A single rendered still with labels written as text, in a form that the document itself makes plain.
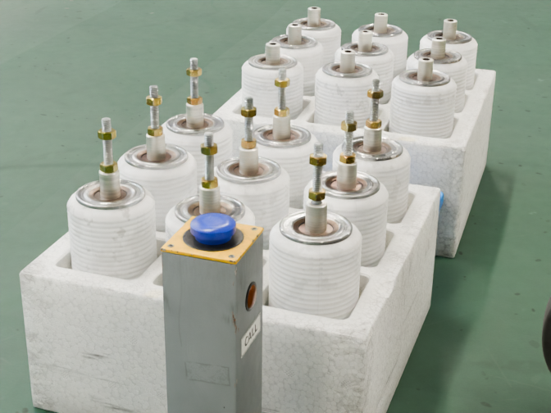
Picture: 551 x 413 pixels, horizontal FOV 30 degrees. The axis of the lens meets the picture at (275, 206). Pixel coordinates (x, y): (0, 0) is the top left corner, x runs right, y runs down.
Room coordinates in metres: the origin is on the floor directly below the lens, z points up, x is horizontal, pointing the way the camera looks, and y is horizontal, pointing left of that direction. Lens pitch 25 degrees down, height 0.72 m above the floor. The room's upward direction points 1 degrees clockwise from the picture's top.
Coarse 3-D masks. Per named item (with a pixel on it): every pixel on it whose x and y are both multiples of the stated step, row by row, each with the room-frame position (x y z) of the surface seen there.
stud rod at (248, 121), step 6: (246, 102) 1.10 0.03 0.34; (252, 102) 1.10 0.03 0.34; (246, 108) 1.10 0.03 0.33; (252, 108) 1.10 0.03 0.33; (246, 120) 1.10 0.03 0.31; (252, 120) 1.10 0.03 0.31; (246, 126) 1.10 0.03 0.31; (252, 126) 1.10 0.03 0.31; (246, 132) 1.10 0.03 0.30; (252, 132) 1.10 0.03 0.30; (246, 138) 1.10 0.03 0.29; (252, 138) 1.10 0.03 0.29
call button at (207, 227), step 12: (204, 216) 0.81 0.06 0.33; (216, 216) 0.81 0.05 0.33; (228, 216) 0.81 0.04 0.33; (192, 228) 0.79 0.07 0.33; (204, 228) 0.79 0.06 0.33; (216, 228) 0.79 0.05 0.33; (228, 228) 0.79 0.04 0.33; (204, 240) 0.79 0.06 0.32; (216, 240) 0.79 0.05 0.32; (228, 240) 0.80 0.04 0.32
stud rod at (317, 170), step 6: (318, 144) 0.95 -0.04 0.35; (318, 150) 0.95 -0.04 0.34; (318, 156) 0.95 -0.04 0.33; (318, 168) 0.95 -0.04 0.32; (312, 174) 0.95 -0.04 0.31; (318, 174) 0.95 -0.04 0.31; (312, 180) 0.95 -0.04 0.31; (318, 180) 0.95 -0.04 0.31; (312, 186) 0.95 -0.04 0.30; (318, 186) 0.95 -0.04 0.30; (318, 204) 0.95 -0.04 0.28
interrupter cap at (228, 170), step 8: (232, 160) 1.13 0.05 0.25; (264, 160) 1.13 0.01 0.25; (216, 168) 1.10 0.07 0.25; (224, 168) 1.10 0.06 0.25; (232, 168) 1.11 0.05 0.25; (264, 168) 1.11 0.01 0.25; (272, 168) 1.10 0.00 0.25; (280, 168) 1.10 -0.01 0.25; (224, 176) 1.08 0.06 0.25; (232, 176) 1.08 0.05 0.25; (240, 176) 1.08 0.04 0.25; (248, 176) 1.08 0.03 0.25; (256, 176) 1.08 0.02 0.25; (264, 176) 1.08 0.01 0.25; (272, 176) 1.08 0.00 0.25
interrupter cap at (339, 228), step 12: (288, 216) 0.97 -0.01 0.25; (300, 216) 0.97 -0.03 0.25; (336, 216) 0.98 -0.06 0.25; (288, 228) 0.95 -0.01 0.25; (300, 228) 0.95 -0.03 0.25; (336, 228) 0.95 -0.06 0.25; (348, 228) 0.95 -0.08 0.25; (300, 240) 0.92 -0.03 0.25; (312, 240) 0.92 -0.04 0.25; (324, 240) 0.92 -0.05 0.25; (336, 240) 0.92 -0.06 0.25
